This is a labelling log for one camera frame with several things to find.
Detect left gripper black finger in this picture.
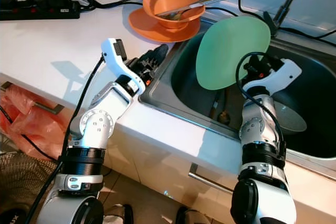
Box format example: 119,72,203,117
150,43,170,70

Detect light green plate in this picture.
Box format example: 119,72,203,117
195,15,272,91

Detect orange plate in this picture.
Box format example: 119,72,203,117
128,6,202,43

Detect orange bowl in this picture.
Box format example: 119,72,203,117
142,0,206,30

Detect stainless steel sink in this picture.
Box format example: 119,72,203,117
139,22,336,165

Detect silver utensil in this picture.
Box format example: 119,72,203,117
157,0,228,18

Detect red plastic bag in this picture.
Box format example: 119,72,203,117
0,84,67,161

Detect black power strip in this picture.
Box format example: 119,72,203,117
0,0,81,22

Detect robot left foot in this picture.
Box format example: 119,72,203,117
102,202,135,224

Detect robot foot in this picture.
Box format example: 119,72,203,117
102,202,135,224
175,208,211,224

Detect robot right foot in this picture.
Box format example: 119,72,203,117
175,208,211,224

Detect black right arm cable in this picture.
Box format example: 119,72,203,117
234,51,288,147

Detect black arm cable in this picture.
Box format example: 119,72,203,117
26,55,106,224
234,51,288,147

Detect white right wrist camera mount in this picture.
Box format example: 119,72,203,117
244,58,303,97

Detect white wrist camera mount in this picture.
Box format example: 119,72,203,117
101,37,145,95
244,58,303,97

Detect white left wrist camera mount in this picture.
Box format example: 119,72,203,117
101,37,145,95

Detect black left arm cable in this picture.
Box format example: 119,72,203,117
26,55,106,224

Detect grey cabinet handle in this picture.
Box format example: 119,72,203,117
0,81,67,115

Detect long silver drawer handle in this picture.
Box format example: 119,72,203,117
188,162,240,194

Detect black wire fan guard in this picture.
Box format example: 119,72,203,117
0,150,61,224

